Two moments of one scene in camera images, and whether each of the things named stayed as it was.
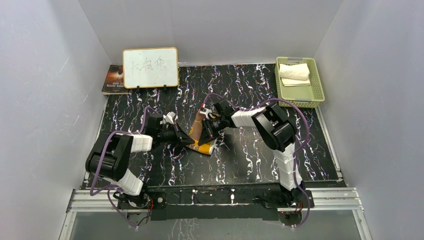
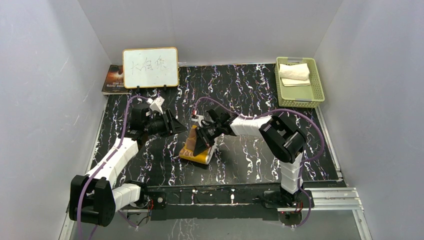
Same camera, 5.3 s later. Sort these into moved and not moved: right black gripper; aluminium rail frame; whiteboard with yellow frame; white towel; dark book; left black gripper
Moved: left black gripper; right black gripper
Not moved: white towel; dark book; whiteboard with yellow frame; aluminium rail frame
